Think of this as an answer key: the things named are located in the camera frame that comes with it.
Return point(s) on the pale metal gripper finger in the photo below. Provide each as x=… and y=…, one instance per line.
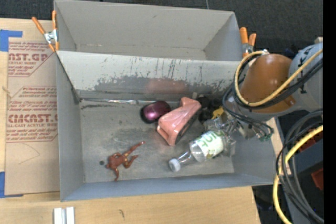
x=229, y=130
x=226, y=121

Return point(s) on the black and yellow object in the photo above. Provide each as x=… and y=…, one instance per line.
x=206, y=110

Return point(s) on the clear plastic bottle white label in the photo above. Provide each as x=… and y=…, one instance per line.
x=207, y=145

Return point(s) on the pink plastic stapler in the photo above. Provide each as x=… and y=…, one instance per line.
x=177, y=120

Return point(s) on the purple computer mouse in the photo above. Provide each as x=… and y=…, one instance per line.
x=155, y=111

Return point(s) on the red-brown toy frog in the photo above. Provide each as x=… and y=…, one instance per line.
x=118, y=160

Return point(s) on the grey metal bin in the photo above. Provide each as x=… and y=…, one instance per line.
x=110, y=139

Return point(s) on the brown cardboard board red print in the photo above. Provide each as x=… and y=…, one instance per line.
x=31, y=139

